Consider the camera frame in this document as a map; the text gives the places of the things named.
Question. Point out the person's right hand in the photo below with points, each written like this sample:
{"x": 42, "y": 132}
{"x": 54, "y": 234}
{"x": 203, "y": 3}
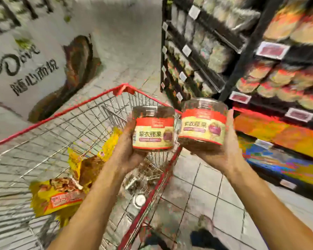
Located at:
{"x": 224, "y": 156}

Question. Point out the person's left hand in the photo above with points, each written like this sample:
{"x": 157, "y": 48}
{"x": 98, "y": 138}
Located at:
{"x": 124, "y": 156}

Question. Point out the yellow nut bag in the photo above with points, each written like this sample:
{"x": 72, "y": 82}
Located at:
{"x": 91, "y": 171}
{"x": 109, "y": 145}
{"x": 57, "y": 198}
{"x": 74, "y": 161}

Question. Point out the pile of snacks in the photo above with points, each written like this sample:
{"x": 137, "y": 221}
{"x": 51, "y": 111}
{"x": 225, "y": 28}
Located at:
{"x": 141, "y": 187}

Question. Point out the red-label clear nut jar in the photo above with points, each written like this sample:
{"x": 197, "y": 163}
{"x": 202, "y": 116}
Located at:
{"x": 202, "y": 125}
{"x": 153, "y": 130}

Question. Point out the row of small cashew jars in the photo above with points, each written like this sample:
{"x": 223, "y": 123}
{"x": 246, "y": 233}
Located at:
{"x": 281, "y": 75}

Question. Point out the black metal store shelf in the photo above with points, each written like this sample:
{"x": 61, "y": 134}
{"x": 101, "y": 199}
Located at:
{"x": 250, "y": 49}

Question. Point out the person's left forearm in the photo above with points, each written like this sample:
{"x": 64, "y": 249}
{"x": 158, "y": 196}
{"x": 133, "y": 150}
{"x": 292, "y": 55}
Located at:
{"x": 88, "y": 211}

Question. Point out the person's right forearm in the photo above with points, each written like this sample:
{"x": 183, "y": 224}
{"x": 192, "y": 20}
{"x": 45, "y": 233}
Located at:
{"x": 276, "y": 205}

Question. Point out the person's shoe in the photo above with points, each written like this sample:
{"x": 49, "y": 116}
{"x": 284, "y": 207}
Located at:
{"x": 150, "y": 234}
{"x": 206, "y": 223}

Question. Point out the person's dark trousers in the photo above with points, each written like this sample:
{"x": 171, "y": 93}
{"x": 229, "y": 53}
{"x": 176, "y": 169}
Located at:
{"x": 208, "y": 241}

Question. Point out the small white price tag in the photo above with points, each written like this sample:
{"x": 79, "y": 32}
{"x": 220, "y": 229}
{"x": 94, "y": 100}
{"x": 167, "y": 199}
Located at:
{"x": 264, "y": 143}
{"x": 288, "y": 184}
{"x": 300, "y": 115}
{"x": 240, "y": 97}

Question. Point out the orange gift box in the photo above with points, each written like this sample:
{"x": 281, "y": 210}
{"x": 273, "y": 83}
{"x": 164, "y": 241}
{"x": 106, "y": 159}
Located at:
{"x": 255, "y": 126}

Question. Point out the flat blue box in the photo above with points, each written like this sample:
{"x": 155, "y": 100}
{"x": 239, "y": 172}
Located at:
{"x": 281, "y": 164}

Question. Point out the long orange yellow box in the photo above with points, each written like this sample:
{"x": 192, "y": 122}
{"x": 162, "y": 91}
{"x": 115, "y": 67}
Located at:
{"x": 302, "y": 143}

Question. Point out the colourful stocked shelving unit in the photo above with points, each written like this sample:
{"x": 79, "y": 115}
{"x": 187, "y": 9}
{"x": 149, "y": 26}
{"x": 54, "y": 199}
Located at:
{"x": 208, "y": 54}

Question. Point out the large white price tag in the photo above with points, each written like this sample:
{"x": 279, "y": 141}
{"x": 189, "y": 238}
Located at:
{"x": 273, "y": 50}

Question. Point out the white printed display stand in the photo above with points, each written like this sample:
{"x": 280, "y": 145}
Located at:
{"x": 41, "y": 49}

